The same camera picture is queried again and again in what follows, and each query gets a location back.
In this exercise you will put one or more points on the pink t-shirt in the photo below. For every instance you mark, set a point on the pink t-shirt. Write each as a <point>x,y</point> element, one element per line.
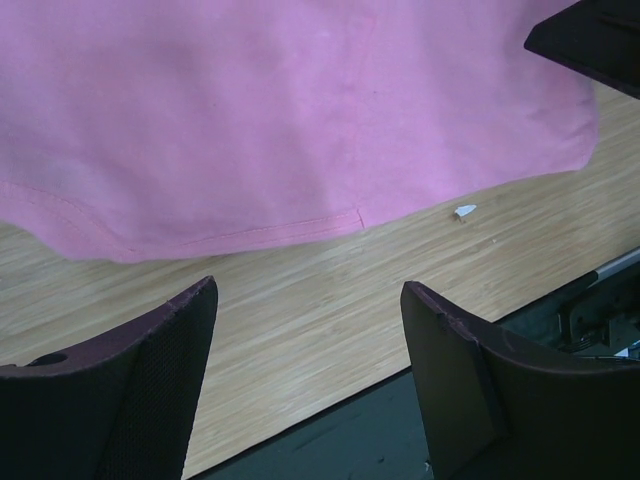
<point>146,130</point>

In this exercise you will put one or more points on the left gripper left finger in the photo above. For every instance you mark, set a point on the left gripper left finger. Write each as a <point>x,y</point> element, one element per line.
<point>120,405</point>

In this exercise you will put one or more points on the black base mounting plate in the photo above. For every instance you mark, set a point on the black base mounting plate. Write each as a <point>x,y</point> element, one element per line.
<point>379,433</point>

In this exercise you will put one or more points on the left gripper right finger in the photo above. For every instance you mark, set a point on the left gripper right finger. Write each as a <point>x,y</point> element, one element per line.
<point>496,405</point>

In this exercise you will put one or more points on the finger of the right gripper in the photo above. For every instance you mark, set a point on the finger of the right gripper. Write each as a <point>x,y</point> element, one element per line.
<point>598,39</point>

